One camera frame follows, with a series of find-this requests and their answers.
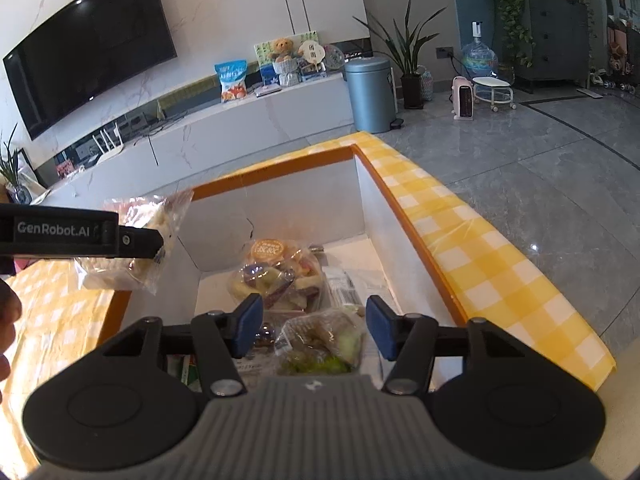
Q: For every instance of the green printed card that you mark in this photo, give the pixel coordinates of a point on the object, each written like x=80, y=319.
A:
x=262, y=50

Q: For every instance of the person's left hand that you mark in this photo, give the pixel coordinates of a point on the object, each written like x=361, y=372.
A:
x=9, y=315

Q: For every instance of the pink and white heater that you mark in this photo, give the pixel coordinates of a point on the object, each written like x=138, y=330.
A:
x=463, y=100

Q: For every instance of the flat book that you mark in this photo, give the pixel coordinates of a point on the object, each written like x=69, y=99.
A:
x=267, y=91

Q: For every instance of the black television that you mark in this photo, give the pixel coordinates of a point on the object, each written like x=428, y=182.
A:
x=90, y=45

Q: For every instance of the white woven vase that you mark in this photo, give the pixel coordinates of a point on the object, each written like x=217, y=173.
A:
x=425, y=85

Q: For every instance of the blue water jug with pump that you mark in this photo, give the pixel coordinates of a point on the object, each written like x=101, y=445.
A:
x=479, y=57

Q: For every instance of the large blue snack bag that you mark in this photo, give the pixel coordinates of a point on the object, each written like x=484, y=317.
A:
x=232, y=80

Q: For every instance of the orange cardboard box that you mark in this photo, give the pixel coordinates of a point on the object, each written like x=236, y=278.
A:
x=300, y=200

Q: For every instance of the grey blue trash can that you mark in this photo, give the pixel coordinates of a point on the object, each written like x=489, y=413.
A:
x=370, y=95

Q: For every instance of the green plant in glass vase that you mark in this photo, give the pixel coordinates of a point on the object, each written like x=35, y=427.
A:
x=17, y=185

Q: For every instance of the clear packet of white snacks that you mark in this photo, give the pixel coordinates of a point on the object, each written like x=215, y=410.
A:
x=145, y=212

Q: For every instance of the long white snack packet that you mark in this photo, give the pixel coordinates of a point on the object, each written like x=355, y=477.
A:
x=340, y=285

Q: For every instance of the small pink item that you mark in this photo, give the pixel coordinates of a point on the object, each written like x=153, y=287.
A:
x=65, y=169

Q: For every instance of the black framed picture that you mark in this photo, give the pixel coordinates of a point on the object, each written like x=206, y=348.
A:
x=30, y=167

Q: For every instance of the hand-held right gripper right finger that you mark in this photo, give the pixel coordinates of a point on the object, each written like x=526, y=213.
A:
x=382, y=327

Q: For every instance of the yellow checked tablecloth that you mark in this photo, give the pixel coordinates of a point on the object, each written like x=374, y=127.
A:
x=475, y=260

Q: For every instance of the tall potted plant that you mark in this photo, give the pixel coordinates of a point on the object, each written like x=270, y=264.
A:
x=410, y=60

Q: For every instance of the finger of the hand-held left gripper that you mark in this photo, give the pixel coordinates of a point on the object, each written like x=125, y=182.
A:
x=142, y=244

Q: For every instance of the white router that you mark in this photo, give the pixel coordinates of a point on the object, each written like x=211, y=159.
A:
x=110, y=145

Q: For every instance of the dark grey cabinet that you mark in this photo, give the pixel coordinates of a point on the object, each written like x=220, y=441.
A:
x=555, y=40

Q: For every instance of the white marble television console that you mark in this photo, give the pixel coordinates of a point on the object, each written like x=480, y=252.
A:
x=225, y=135

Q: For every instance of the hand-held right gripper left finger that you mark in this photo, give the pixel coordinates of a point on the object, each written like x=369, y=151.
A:
x=247, y=325

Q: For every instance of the brown teddy bear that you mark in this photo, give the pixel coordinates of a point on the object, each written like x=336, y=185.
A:
x=282, y=49

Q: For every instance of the small green snack packet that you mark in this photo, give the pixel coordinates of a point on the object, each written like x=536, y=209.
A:
x=185, y=370

